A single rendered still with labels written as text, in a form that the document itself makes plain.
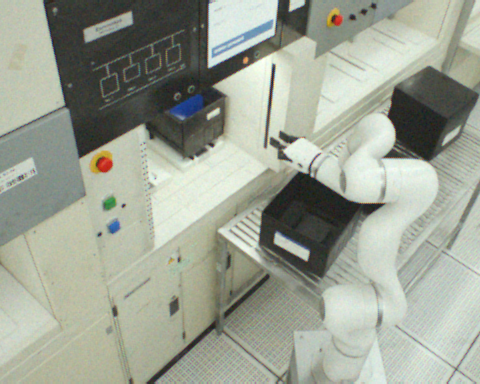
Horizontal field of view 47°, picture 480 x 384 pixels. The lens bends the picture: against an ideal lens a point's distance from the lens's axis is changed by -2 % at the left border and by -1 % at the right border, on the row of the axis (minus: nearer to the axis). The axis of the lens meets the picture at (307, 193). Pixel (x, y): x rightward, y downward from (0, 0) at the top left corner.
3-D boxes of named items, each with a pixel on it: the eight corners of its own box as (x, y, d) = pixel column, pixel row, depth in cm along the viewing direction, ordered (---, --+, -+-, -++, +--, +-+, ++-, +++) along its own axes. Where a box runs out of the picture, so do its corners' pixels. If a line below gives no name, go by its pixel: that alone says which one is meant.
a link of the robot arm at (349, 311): (377, 356, 156) (398, 312, 139) (313, 361, 153) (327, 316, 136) (367, 319, 165) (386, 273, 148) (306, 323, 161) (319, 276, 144)
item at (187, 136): (180, 169, 204) (178, 100, 181) (143, 143, 211) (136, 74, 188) (226, 139, 219) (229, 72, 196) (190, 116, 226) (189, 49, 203)
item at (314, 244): (256, 243, 202) (259, 212, 190) (295, 199, 220) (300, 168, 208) (322, 279, 195) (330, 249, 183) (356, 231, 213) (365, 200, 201)
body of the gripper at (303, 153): (307, 181, 172) (280, 163, 176) (326, 165, 179) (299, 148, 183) (310, 164, 167) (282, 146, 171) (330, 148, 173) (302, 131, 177)
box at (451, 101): (430, 162, 247) (447, 118, 229) (380, 130, 259) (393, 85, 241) (462, 137, 264) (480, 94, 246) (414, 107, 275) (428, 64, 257)
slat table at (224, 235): (314, 417, 237) (347, 328, 183) (214, 333, 258) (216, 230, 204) (452, 247, 316) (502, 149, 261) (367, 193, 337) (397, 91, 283)
